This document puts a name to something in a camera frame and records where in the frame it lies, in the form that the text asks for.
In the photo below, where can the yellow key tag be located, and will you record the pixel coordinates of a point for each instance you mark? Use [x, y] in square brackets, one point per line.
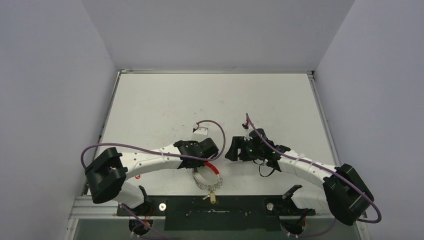
[211, 196]

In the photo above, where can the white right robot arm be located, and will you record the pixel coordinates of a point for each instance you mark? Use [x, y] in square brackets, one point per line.
[341, 191]

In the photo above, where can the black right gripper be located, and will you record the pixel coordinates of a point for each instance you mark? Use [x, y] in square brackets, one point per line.
[236, 148]

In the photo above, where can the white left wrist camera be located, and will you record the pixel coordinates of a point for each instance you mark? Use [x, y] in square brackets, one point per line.
[199, 134]

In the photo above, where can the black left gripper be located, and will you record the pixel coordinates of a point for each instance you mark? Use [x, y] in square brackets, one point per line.
[193, 142]

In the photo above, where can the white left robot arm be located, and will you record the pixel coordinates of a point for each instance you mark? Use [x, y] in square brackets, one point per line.
[109, 173]

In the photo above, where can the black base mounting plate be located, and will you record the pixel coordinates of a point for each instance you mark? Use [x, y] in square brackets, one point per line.
[229, 213]

